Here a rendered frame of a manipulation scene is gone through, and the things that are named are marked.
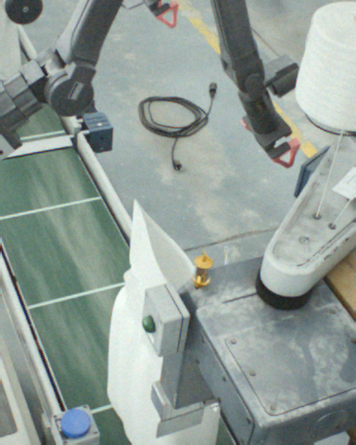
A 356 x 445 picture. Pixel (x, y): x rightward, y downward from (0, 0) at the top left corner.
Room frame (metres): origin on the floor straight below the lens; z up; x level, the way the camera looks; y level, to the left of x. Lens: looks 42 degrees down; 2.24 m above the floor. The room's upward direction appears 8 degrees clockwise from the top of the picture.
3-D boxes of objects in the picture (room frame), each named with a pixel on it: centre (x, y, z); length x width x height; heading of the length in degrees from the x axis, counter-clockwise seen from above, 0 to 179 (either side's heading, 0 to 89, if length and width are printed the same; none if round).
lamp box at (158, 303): (0.81, 0.00, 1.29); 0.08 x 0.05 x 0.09; 29
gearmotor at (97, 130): (2.62, 0.43, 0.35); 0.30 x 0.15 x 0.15; 29
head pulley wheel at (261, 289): (0.86, -0.18, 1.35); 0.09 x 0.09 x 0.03
